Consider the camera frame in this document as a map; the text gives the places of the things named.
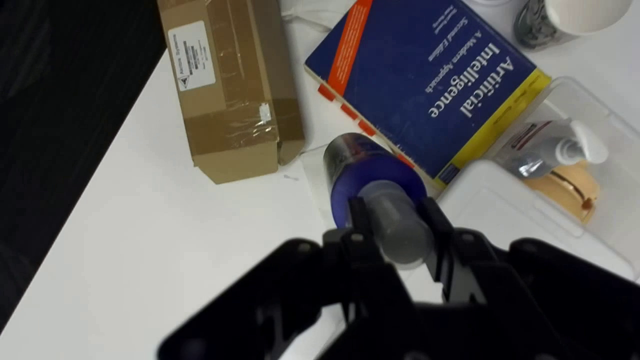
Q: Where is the patterned paper cup near book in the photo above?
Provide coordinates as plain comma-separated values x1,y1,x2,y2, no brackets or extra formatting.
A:
512,0,634,50

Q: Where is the small tube in container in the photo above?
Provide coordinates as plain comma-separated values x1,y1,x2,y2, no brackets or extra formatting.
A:
494,121,608,180

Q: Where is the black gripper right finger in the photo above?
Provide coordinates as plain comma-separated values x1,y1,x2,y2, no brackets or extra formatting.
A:
419,199,497,305

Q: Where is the blue Artificial Intelligence book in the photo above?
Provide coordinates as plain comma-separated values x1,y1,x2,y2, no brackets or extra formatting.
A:
306,0,550,186

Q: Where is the clear plastic container with lid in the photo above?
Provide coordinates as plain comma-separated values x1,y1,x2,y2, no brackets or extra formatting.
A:
439,79,640,281

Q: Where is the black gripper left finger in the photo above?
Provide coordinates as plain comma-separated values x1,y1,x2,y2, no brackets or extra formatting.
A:
322,199,413,315

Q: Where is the brown cardboard box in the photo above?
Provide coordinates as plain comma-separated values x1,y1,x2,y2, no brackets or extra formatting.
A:
156,0,306,185

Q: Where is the blue spray bottle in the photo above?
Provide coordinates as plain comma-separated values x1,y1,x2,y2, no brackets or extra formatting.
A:
325,132,435,268

